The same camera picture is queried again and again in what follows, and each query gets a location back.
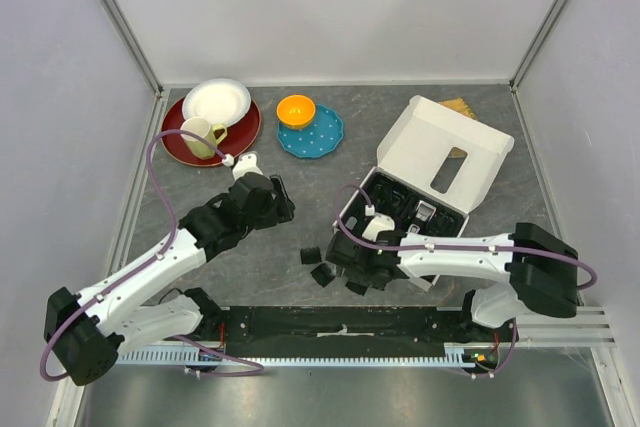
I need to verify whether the black comb attachment with brush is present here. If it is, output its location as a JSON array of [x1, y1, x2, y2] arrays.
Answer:
[[299, 246, 322, 265]]

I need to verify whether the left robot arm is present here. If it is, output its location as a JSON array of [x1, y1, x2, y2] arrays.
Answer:
[[40, 172, 295, 386]]

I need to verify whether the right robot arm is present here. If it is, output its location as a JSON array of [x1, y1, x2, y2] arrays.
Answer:
[[326, 223, 583, 341]]

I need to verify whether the grey hair clipper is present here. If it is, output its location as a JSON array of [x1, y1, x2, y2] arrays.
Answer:
[[407, 200, 437, 234]]

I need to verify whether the red round plate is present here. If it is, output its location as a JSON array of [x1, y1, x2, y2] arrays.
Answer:
[[159, 95, 263, 167]]

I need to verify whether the black plastic tray insert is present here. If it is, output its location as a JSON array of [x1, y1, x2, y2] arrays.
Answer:
[[334, 171, 468, 251]]

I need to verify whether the cream mug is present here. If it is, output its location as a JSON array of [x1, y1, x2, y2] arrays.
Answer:
[[180, 117, 228, 160]]

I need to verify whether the blue dotted plate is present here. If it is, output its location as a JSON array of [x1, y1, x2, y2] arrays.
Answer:
[[277, 104, 344, 159]]

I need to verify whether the orange bowl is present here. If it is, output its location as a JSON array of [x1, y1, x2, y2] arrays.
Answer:
[[276, 94, 316, 130]]

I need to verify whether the white paper plate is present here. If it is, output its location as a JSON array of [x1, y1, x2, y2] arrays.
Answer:
[[182, 78, 251, 127]]

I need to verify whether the white cardboard box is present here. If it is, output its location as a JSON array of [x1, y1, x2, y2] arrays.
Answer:
[[360, 96, 514, 291]]

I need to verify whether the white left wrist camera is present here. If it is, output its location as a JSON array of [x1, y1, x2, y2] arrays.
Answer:
[[222, 151, 263, 180]]

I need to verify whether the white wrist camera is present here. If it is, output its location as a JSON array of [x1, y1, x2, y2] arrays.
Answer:
[[222, 151, 263, 180], [361, 205, 396, 243]]

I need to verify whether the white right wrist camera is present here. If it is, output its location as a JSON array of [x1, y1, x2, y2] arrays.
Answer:
[[361, 205, 396, 243]]

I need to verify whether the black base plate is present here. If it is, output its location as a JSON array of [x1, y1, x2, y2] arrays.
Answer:
[[187, 306, 512, 358]]

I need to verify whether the left aluminium frame post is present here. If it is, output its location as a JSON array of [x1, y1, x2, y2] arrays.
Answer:
[[99, 0, 164, 96]]

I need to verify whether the aluminium frame post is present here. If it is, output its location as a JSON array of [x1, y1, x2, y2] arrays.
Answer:
[[99, 0, 164, 96], [509, 0, 571, 94]]

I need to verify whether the right aluminium frame post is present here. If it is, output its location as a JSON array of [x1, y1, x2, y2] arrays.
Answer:
[[509, 0, 571, 94]]

